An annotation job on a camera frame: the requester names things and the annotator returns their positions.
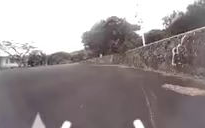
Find large dark tree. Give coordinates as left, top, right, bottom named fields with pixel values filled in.
left=80, top=15, right=143, bottom=57

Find grey asphalt road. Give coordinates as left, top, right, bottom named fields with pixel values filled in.
left=0, top=62, right=205, bottom=128

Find row of bushes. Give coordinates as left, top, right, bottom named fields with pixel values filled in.
left=26, top=49, right=88, bottom=66

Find white pole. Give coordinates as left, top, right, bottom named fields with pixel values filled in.
left=135, top=3, right=147, bottom=47

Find robot's own part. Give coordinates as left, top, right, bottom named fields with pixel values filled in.
left=132, top=118, right=146, bottom=128
left=60, top=120, right=73, bottom=128

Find pale concrete kerb strip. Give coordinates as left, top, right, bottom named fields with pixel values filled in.
left=117, top=64, right=205, bottom=89

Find bare branching tree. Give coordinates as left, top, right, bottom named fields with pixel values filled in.
left=0, top=40, right=38, bottom=68

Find pale low building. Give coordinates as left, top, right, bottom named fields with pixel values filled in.
left=0, top=55, right=20, bottom=70

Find tall stone retaining wall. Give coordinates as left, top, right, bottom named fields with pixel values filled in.
left=80, top=23, right=205, bottom=80

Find trees above stone wall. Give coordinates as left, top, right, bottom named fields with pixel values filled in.
left=142, top=0, right=205, bottom=45

